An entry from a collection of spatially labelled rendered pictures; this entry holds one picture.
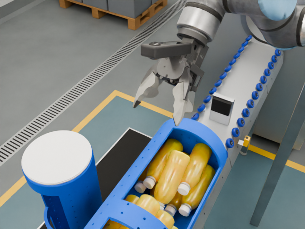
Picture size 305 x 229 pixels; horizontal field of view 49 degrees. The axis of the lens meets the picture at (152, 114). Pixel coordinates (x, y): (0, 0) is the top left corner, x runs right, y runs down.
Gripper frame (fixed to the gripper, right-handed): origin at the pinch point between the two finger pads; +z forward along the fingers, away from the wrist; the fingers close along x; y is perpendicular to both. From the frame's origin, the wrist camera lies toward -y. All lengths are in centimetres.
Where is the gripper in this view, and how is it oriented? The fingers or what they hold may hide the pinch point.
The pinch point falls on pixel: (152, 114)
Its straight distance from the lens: 74.5
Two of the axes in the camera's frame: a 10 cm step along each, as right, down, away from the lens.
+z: -4.0, 9.2, -0.1
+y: 5.6, 2.5, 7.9
